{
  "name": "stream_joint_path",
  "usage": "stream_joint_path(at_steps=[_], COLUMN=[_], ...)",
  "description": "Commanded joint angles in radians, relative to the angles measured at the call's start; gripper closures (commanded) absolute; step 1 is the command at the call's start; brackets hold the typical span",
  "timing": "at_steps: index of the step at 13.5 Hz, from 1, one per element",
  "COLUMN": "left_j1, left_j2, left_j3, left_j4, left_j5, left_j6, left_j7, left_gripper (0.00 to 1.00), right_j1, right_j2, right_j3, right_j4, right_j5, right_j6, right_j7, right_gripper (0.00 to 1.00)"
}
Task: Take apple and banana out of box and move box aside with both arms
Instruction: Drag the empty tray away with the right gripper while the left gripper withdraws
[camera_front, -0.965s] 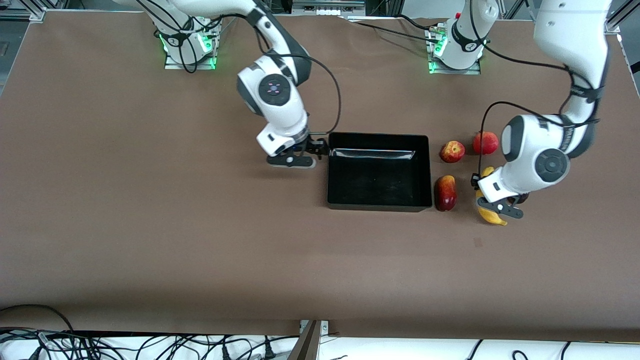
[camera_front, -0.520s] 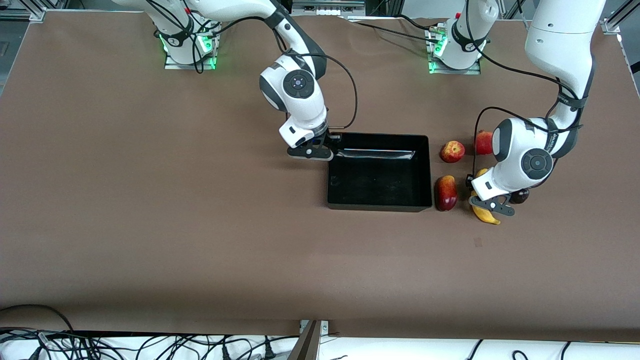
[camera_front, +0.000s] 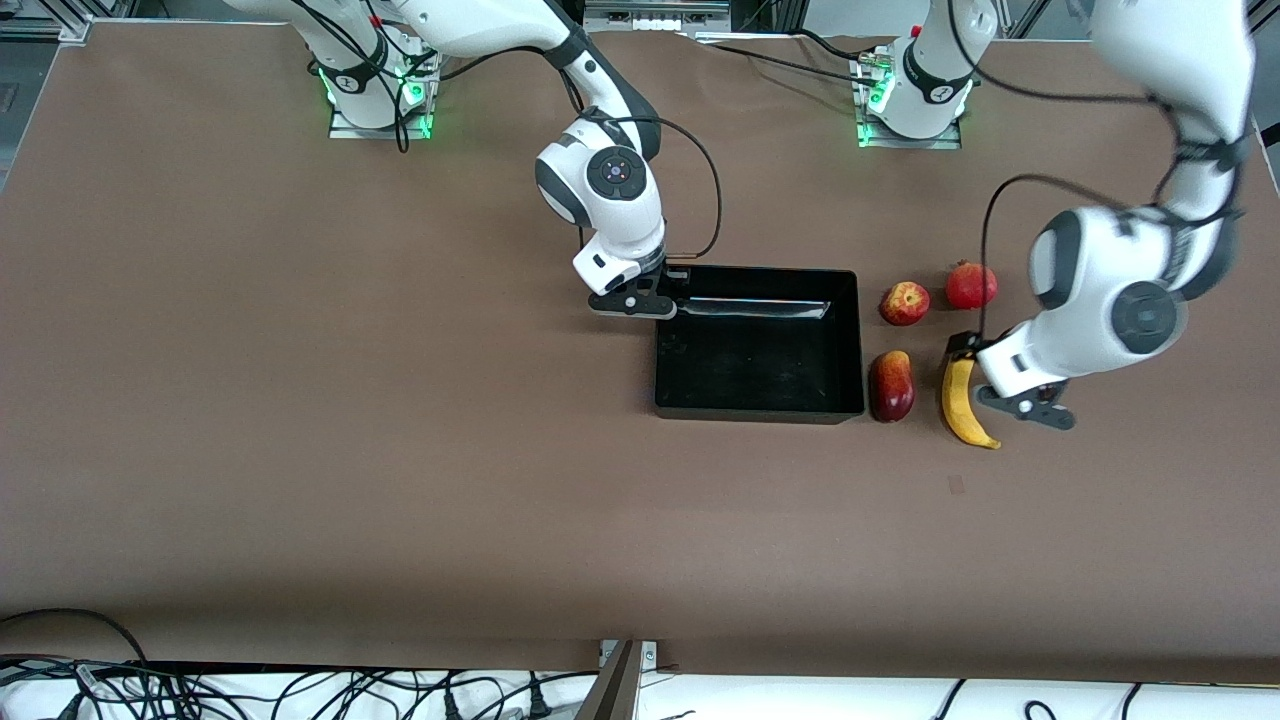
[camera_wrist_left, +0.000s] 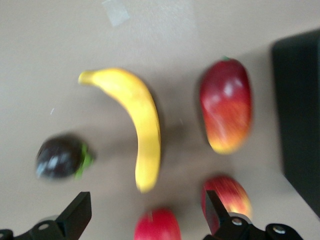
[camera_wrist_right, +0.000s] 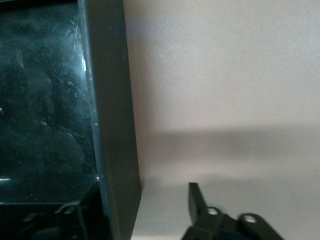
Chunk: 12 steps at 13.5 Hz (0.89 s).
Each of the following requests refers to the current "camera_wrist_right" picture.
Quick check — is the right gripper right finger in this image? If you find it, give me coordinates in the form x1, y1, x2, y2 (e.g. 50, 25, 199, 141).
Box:
181, 182, 285, 240

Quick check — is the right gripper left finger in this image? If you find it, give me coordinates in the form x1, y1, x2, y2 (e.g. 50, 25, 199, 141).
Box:
14, 181, 109, 240

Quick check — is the black plastic box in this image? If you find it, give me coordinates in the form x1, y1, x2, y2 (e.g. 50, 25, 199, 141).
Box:
0, 0, 143, 240

